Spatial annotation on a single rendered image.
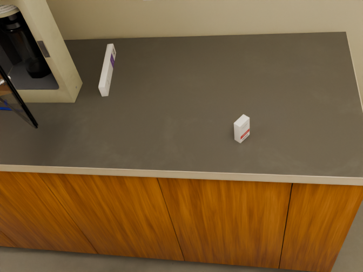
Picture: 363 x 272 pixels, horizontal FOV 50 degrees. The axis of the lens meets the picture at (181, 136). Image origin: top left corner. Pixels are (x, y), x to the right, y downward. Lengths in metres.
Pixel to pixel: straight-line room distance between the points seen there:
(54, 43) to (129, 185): 0.56
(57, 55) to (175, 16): 0.54
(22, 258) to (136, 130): 1.27
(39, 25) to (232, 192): 0.85
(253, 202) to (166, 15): 0.85
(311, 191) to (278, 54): 0.56
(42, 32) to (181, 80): 0.52
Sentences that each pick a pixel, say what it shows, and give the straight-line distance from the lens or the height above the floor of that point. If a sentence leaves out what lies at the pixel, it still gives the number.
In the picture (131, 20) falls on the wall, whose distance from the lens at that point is 1.77.
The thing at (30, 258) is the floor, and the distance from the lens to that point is 2.39.
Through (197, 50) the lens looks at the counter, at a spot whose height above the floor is 0.94.
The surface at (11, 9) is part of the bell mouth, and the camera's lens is 1.41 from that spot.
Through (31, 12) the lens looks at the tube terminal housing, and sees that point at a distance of 1.34.
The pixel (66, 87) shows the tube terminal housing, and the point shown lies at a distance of 1.51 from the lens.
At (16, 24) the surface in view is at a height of 1.25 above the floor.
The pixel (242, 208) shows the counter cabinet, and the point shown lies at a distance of 1.46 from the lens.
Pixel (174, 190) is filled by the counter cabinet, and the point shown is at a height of 0.77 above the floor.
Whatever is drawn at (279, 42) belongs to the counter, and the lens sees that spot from 1.66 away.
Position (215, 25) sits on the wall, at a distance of 1.72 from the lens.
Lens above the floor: 1.95
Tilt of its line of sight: 50 degrees down
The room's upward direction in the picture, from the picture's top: 12 degrees counter-clockwise
